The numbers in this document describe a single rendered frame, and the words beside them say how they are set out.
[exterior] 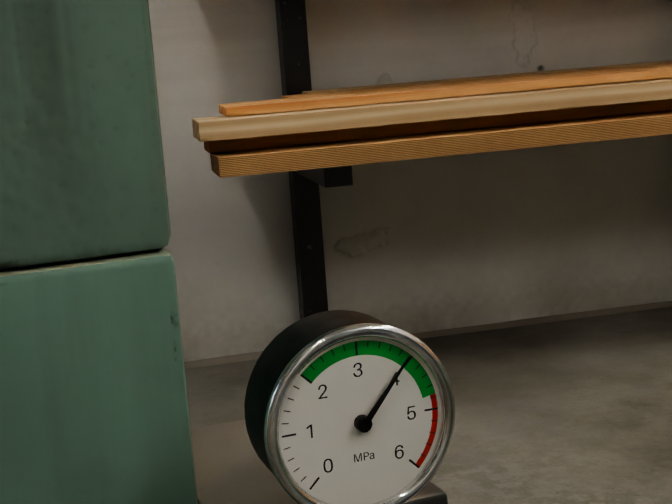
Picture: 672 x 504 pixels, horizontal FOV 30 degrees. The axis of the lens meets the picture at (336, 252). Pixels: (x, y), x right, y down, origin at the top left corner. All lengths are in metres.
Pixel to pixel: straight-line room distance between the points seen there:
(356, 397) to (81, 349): 0.10
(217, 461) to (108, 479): 0.06
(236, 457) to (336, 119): 2.03
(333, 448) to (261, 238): 2.61
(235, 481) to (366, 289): 2.60
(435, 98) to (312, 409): 2.25
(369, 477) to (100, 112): 0.15
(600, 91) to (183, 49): 0.95
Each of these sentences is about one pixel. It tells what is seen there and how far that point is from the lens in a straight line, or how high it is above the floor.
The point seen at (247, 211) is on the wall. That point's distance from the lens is 2.98.
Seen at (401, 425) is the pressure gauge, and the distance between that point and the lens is 0.40.
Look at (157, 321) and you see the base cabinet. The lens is 0.43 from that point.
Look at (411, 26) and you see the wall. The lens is 3.03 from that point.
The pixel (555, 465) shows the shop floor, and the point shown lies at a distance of 2.24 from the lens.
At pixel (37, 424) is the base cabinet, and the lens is 0.43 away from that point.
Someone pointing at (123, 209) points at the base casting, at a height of 0.73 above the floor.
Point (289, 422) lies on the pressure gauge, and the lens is 0.38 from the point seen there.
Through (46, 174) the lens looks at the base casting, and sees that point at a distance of 0.42.
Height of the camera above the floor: 0.78
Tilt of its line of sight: 10 degrees down
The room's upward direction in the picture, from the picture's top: 4 degrees counter-clockwise
